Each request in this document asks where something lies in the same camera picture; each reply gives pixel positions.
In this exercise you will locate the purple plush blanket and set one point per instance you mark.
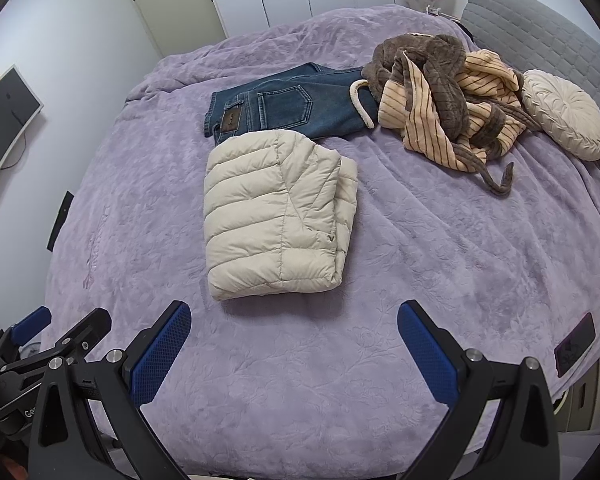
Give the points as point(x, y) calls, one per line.
point(380, 260)

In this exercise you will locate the black flat rectangular object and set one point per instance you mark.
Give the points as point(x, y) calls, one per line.
point(61, 221)

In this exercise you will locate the white framed monitor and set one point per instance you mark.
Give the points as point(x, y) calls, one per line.
point(5, 130)

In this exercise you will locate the blue denim jeans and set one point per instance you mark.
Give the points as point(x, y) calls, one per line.
point(290, 105)

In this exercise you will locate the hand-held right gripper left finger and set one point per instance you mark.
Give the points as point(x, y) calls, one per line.
point(165, 345)

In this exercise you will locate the white door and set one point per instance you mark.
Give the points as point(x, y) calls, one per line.
point(170, 0)

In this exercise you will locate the brown striped fleece robe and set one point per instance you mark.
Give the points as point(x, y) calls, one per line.
point(430, 90)

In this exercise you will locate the round cream pleated cushion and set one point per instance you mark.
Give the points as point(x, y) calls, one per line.
point(565, 112)

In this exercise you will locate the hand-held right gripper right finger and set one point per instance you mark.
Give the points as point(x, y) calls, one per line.
point(425, 350)

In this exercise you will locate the cream quilted puffer jacket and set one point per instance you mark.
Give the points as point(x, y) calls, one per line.
point(260, 210)

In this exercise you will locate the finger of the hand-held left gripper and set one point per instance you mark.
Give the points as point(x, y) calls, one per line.
point(90, 327)
point(32, 322)

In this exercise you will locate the grey quilted headboard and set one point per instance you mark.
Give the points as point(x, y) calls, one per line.
point(540, 30)

